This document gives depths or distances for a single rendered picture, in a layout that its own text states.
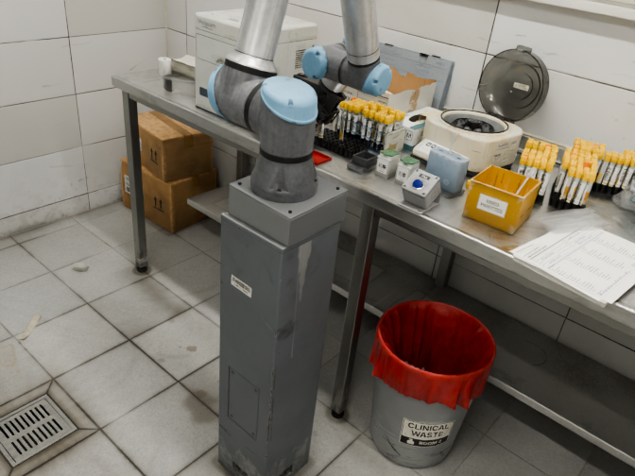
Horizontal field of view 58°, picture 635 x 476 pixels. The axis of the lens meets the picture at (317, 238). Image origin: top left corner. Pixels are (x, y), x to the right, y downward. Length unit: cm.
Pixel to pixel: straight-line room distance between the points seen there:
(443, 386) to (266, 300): 59
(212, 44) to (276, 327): 94
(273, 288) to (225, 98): 42
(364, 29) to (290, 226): 45
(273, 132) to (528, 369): 122
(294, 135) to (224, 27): 72
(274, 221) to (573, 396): 117
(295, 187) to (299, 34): 75
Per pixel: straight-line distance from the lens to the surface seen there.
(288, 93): 117
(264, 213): 122
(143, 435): 199
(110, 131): 312
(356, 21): 128
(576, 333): 218
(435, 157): 154
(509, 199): 139
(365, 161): 158
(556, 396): 197
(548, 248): 138
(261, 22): 125
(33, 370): 227
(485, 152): 166
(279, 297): 128
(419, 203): 143
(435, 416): 175
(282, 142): 117
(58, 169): 304
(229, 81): 126
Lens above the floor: 151
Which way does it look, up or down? 31 degrees down
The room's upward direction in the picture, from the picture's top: 7 degrees clockwise
